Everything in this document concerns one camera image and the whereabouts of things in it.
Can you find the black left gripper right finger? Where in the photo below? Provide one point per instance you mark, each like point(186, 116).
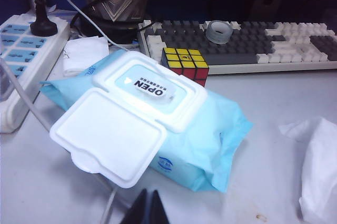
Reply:
point(158, 211)

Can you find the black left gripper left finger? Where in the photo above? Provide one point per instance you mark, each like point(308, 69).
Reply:
point(139, 211)

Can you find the white wet wipe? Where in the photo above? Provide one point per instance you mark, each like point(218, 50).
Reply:
point(321, 168)

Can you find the sky blue wet wipes packet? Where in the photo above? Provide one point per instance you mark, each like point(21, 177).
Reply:
point(184, 134)

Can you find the Rubik's cube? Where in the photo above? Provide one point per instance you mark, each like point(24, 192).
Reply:
point(184, 62)

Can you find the folded white tissue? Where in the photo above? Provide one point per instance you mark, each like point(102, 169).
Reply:
point(84, 55)

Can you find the grey white mechanical keyboard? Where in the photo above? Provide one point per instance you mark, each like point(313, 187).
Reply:
point(237, 53)

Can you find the white round cap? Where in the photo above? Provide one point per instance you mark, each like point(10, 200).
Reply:
point(212, 34)

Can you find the white power strip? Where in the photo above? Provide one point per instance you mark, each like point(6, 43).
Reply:
point(29, 58)

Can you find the black power plug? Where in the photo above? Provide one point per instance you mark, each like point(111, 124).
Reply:
point(43, 25)

